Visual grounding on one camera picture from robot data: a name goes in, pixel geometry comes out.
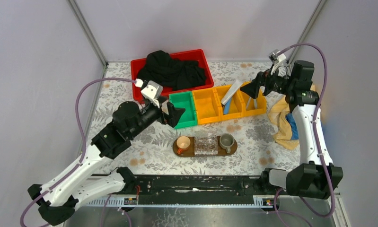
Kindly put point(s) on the yellow bin with toothpaste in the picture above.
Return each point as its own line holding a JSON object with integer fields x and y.
{"x": 235, "y": 108}

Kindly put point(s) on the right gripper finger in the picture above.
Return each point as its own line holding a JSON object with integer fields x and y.
{"x": 251, "y": 89}
{"x": 260, "y": 78}

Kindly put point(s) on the brown wooden oval tray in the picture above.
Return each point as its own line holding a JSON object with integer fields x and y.
{"x": 190, "y": 151}

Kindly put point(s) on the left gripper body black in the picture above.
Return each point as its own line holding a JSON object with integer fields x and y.
{"x": 165, "y": 111}

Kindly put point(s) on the orange cup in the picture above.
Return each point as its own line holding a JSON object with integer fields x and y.
{"x": 183, "y": 143}

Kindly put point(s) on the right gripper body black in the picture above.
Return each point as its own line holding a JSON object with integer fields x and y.
{"x": 276, "y": 83}

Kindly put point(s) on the grey cup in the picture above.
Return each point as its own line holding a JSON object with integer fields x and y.
{"x": 226, "y": 142}

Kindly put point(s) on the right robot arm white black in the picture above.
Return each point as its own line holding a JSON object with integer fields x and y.
{"x": 316, "y": 176}

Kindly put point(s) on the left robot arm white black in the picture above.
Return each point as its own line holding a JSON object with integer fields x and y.
{"x": 62, "y": 196}

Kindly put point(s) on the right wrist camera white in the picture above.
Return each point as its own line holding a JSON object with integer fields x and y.
{"x": 276, "y": 57}

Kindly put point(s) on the green plastic bin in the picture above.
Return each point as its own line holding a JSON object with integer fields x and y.
{"x": 185, "y": 100}

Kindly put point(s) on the blue toothpaste tube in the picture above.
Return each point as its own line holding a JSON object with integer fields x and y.
{"x": 226, "y": 107}

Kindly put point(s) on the clear textured glass holder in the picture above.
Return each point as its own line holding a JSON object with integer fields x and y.
{"x": 206, "y": 146}

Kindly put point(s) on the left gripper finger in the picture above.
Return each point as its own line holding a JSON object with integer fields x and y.
{"x": 168, "y": 108}
{"x": 174, "y": 116}

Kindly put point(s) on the blue cloth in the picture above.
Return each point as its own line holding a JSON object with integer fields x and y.
{"x": 293, "y": 126}

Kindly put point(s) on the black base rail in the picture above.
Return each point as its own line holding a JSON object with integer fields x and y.
{"x": 197, "y": 189}

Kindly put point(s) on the yellow cloth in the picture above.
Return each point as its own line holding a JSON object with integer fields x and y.
{"x": 277, "y": 116}

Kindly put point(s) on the black cloth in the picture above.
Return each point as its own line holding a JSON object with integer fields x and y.
{"x": 171, "y": 72}

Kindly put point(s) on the white toothpaste tube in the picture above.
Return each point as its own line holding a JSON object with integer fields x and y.
{"x": 231, "y": 91}

